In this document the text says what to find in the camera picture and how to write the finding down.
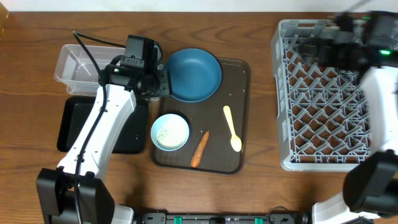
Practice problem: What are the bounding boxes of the clear plastic waste bin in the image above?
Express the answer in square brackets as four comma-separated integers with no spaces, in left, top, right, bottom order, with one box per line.
[53,44,164,101]

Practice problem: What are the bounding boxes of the grey plastic dishwasher rack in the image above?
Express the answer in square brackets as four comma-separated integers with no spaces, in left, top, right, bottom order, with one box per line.
[270,19,398,172]

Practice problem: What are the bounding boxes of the pale yellow plastic spoon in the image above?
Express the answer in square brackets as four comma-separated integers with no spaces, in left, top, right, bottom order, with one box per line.
[223,105,242,152]

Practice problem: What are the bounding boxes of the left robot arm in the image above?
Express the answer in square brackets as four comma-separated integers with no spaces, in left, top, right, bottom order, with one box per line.
[36,65,172,223]

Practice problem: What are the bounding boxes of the black plastic waste bin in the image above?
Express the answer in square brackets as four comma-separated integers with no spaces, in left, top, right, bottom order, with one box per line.
[57,96,149,154]

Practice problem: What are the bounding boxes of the dark brown serving tray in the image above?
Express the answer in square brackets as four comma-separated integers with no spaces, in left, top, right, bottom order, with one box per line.
[150,58,251,174]

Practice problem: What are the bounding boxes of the dark blue plate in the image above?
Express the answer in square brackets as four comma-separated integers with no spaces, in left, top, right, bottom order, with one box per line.
[164,48,222,103]

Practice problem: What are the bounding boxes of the light blue rice bowl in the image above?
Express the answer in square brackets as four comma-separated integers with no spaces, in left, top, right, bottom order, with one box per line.
[150,114,190,151]

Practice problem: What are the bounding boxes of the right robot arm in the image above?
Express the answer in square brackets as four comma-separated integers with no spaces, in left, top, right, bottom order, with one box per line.
[298,11,397,223]

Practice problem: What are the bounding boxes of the orange carrot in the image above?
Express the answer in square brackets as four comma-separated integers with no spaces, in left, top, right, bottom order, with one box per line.
[190,130,210,168]

